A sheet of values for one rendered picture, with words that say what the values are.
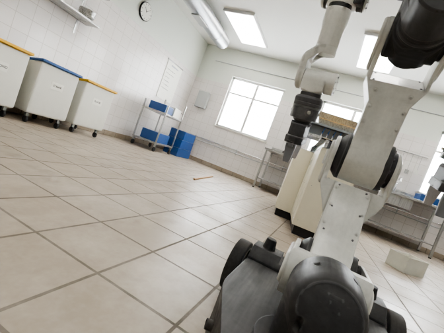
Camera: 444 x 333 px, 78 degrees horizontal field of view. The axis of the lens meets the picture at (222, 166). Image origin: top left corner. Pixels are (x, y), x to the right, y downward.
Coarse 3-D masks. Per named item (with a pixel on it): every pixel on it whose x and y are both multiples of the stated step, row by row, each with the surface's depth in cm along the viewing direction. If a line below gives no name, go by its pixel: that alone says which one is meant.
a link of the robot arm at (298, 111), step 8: (296, 104) 85; (296, 112) 85; (304, 112) 84; (312, 112) 83; (296, 120) 87; (304, 120) 85; (312, 120) 84; (296, 128) 85; (304, 128) 84; (288, 136) 85; (296, 136) 85; (304, 136) 87; (296, 144) 85
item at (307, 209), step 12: (312, 156) 310; (312, 168) 257; (312, 180) 248; (336, 180) 243; (300, 192) 286; (312, 192) 248; (300, 204) 250; (312, 204) 248; (300, 216) 250; (312, 216) 247; (300, 228) 252; (312, 228) 247
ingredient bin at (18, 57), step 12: (0, 48) 271; (12, 48) 280; (0, 60) 274; (12, 60) 284; (24, 60) 294; (0, 72) 278; (12, 72) 287; (24, 72) 299; (0, 84) 282; (12, 84) 291; (0, 96) 286; (12, 96) 296
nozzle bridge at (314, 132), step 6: (312, 126) 323; (318, 126) 322; (324, 126) 312; (312, 132) 323; (318, 132) 322; (324, 132) 320; (330, 132) 319; (336, 132) 317; (342, 132) 308; (348, 132) 307; (312, 138) 337; (330, 138) 319; (336, 138) 317
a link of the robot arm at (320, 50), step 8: (312, 48) 82; (320, 48) 80; (328, 48) 80; (336, 48) 80; (304, 56) 83; (312, 56) 82; (320, 56) 86; (328, 56) 83; (304, 64) 83; (304, 72) 84; (296, 80) 85
